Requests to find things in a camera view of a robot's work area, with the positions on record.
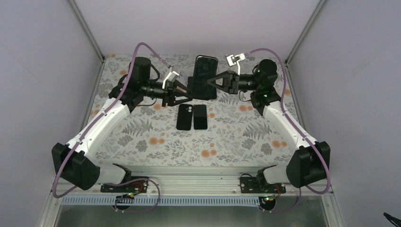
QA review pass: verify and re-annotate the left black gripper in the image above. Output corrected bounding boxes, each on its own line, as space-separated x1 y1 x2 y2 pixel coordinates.
141 79 192 107

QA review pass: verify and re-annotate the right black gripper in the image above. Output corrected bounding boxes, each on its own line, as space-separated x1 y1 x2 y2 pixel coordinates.
206 70 260 94

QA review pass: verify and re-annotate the black phone row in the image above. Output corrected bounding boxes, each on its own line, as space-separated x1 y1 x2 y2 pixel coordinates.
187 77 195 99
193 55 218 100
210 87 217 100

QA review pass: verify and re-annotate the black phone case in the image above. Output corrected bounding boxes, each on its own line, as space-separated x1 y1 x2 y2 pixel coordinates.
176 104 193 131

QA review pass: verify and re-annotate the teal phone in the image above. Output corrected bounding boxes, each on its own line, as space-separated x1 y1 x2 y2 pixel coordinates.
193 105 208 130

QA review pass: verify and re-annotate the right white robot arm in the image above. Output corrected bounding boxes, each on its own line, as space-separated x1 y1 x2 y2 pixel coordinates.
207 59 331 192

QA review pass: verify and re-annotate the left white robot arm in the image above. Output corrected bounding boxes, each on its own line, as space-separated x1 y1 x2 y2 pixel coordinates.
51 57 192 192

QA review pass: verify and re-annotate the floral table mat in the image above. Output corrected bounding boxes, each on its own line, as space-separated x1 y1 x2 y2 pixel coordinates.
89 54 293 167

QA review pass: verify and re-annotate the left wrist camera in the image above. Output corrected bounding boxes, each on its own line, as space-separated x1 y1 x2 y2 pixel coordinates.
162 70 180 90

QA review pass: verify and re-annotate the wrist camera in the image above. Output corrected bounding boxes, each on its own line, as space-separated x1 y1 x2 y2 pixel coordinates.
162 70 180 90
226 53 246 75

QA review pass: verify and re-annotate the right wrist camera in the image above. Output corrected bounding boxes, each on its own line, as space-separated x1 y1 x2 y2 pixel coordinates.
226 53 246 75

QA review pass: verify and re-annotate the aluminium rail frame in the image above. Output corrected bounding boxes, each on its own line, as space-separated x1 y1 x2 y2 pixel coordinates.
50 165 333 196

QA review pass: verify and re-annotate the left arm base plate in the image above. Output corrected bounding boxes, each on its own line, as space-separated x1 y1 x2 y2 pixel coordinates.
100 176 149 194

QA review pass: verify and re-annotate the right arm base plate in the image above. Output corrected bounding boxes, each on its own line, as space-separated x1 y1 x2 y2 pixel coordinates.
239 175 287 194

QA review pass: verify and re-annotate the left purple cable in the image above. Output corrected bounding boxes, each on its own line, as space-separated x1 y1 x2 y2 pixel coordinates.
52 42 174 214

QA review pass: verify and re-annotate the grey slotted cable duct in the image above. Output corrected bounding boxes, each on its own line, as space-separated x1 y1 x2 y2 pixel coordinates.
61 195 260 207

